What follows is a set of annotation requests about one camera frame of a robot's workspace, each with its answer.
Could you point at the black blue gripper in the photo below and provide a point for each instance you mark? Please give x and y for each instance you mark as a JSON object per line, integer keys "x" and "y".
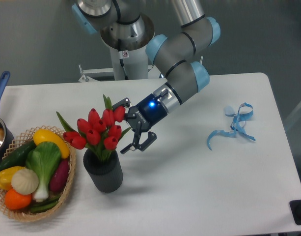
{"x": 146, "y": 114}

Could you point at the red tulip bouquet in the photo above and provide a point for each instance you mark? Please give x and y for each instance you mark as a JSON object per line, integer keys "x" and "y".
{"x": 98, "y": 133}

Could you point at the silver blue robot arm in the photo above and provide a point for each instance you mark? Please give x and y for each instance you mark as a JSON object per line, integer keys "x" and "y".
{"x": 133, "y": 45}

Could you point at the dark grey ribbed vase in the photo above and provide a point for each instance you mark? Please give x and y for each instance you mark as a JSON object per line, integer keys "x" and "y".
{"x": 107, "y": 177}

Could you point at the purple sweet potato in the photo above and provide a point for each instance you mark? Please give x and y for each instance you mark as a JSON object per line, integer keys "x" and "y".
{"x": 59, "y": 179}

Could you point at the green bok choy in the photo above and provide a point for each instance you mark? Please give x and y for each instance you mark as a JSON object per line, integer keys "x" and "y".
{"x": 44, "y": 161}

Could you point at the blue ribbon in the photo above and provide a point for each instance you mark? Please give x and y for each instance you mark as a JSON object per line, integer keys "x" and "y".
{"x": 243, "y": 114}

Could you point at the green bean pods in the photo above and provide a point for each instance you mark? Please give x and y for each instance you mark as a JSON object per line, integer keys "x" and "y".
{"x": 45, "y": 205}

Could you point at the green cucumber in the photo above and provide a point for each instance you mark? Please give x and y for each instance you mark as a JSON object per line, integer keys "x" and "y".
{"x": 18, "y": 156}

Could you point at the white garlic bulb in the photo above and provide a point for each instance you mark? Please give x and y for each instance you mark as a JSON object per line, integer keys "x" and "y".
{"x": 25, "y": 181}

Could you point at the woven wicker basket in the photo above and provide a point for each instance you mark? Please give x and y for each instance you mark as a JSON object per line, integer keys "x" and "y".
{"x": 26, "y": 215}

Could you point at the yellow bell pepper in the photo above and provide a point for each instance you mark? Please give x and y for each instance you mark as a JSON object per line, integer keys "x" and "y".
{"x": 6, "y": 176}

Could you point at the orange fruit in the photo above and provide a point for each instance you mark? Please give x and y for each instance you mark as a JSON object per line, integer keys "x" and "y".
{"x": 15, "y": 201}

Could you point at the black clamp base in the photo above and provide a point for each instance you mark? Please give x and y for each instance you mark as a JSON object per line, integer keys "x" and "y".
{"x": 295, "y": 206}

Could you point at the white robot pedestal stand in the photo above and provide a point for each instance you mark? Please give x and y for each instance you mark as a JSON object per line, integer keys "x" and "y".
{"x": 169, "y": 55}

